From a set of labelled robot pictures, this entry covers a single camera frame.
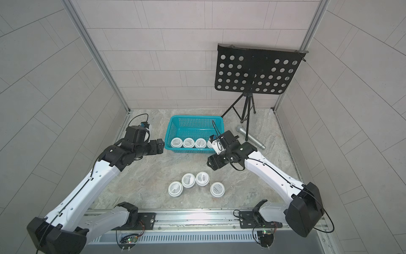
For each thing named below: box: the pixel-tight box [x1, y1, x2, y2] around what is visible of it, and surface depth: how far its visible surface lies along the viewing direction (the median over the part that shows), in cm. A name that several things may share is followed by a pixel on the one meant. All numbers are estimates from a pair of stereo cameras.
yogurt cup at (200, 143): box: [194, 137, 207, 149], surface depth 93 cm
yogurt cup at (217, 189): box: [209, 182, 226, 198], surface depth 76 cm
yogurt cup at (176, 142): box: [170, 137, 183, 149], surface depth 93 cm
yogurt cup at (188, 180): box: [181, 173, 196, 189], surface depth 78 cm
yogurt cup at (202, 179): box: [195, 171, 210, 187], surface depth 80 cm
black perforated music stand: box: [214, 43, 309, 141], surface depth 76 cm
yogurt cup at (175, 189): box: [168, 180, 184, 198], surface depth 76 cm
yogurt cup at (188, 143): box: [182, 137, 196, 149], surface depth 92 cm
